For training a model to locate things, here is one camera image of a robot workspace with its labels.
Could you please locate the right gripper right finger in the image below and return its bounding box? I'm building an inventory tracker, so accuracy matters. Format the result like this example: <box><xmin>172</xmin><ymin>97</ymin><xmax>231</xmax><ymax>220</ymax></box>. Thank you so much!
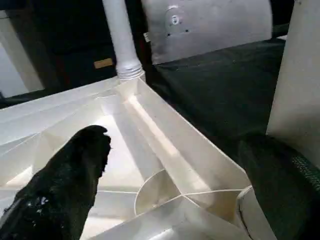
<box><xmin>237</xmin><ymin>134</ymin><xmax>320</xmax><ymax>240</ymax></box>

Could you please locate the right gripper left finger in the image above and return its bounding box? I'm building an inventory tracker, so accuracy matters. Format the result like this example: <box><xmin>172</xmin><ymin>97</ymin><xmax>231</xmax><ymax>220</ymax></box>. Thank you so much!
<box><xmin>0</xmin><ymin>124</ymin><xmax>113</xmax><ymax>240</ymax></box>

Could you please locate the white plastic table top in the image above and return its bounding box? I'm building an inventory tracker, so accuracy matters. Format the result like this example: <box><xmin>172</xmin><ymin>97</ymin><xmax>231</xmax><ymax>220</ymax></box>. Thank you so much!
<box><xmin>0</xmin><ymin>74</ymin><xmax>279</xmax><ymax>240</ymax></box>

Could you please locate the white plastic table leg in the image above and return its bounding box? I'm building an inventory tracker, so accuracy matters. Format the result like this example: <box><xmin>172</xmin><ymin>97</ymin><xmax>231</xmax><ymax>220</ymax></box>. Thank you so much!
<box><xmin>101</xmin><ymin>0</ymin><xmax>146</xmax><ymax>81</ymax></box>
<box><xmin>265</xmin><ymin>0</ymin><xmax>320</xmax><ymax>152</ymax></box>

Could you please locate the black work mat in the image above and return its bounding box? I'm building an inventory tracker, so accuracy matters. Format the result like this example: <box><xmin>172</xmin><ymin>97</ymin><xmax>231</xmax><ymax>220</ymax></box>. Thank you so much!
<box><xmin>0</xmin><ymin>36</ymin><xmax>320</xmax><ymax>240</ymax></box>

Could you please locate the grey printed cushion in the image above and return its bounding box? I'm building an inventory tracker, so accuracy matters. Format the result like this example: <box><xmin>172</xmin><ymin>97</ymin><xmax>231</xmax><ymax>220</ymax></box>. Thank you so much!
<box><xmin>140</xmin><ymin>0</ymin><xmax>274</xmax><ymax>65</ymax></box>

